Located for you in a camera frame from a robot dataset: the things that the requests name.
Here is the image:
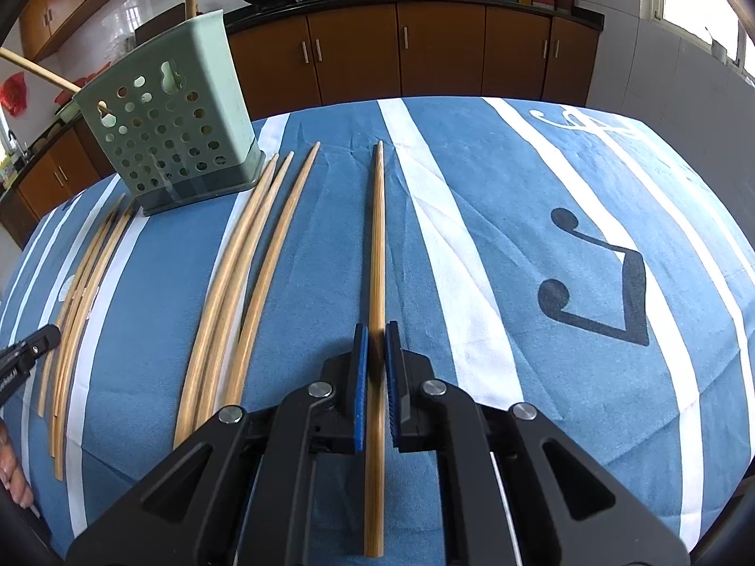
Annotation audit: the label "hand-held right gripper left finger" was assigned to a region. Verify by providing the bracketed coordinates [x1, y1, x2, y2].
[66, 323, 370, 566]

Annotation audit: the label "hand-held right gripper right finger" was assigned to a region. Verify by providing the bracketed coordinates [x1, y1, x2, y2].
[385, 323, 690, 566]

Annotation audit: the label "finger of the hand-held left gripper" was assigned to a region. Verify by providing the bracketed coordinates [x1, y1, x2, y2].
[15, 324, 63, 367]

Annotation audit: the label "green perforated chopstick holder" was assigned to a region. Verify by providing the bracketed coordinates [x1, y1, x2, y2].
[76, 10, 266, 216]

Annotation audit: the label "person's left hand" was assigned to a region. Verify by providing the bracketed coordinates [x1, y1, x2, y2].
[0, 418, 34, 508]

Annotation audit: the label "blue white striped tablecloth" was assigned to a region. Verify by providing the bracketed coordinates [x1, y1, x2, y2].
[0, 96, 755, 566]

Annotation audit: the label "hanging red plastic bag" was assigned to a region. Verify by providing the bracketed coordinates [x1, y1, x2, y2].
[0, 72, 28, 117]

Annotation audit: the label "wooden lower cabinets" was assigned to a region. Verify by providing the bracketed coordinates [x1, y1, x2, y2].
[0, 0, 605, 249]

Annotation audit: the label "wooden cabinets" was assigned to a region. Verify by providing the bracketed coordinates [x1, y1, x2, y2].
[0, 0, 605, 249]
[20, 0, 195, 63]

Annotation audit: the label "wooden upper cabinets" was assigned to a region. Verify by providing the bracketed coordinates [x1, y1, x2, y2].
[20, 0, 195, 63]

